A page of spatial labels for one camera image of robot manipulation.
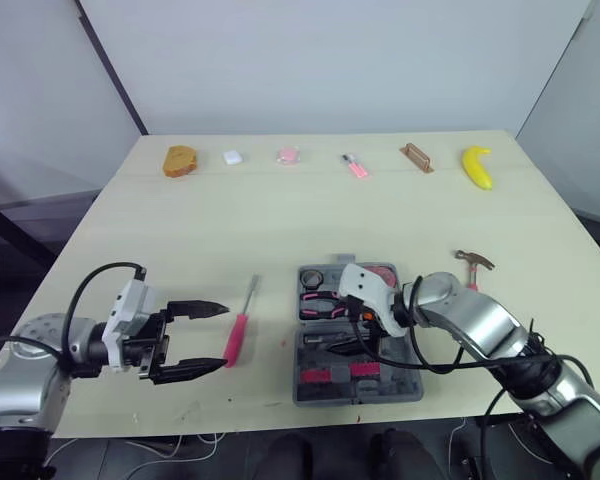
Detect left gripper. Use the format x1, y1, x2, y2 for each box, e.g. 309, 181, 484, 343
121, 299, 231, 387

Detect tape measure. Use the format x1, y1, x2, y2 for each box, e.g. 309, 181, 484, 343
300, 269, 326, 292

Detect grey tool case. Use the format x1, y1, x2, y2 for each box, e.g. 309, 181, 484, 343
291, 254, 427, 407

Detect orange toy bread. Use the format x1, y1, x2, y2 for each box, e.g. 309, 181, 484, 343
161, 144, 201, 179

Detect pink pack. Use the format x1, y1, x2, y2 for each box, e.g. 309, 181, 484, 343
274, 145, 302, 166

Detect pink utility knife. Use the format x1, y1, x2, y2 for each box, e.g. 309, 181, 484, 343
341, 152, 372, 181

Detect brown wooden holder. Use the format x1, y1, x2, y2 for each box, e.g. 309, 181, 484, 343
399, 142, 436, 175

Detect yellow toy banana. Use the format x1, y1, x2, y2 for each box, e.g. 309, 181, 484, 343
461, 144, 496, 191

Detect pink handled screwdriver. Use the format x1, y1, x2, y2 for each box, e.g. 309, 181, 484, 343
222, 274, 262, 369

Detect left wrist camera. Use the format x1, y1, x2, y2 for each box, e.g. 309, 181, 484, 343
101, 278, 160, 374

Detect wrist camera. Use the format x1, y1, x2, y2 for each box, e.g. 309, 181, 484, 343
101, 278, 160, 374
338, 262, 412, 338

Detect white cable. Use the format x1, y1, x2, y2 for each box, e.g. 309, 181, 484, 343
43, 432, 224, 464

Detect black cable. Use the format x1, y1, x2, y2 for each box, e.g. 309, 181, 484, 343
0, 335, 70, 372
481, 385, 514, 480
61, 261, 148, 357
344, 275, 556, 374

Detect pink handled pliers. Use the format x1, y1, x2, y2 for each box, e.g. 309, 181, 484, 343
298, 291, 350, 322

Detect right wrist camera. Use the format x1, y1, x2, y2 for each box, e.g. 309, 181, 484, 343
338, 262, 412, 338

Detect pink handled hammer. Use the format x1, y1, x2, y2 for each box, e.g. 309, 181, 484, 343
454, 249, 497, 294

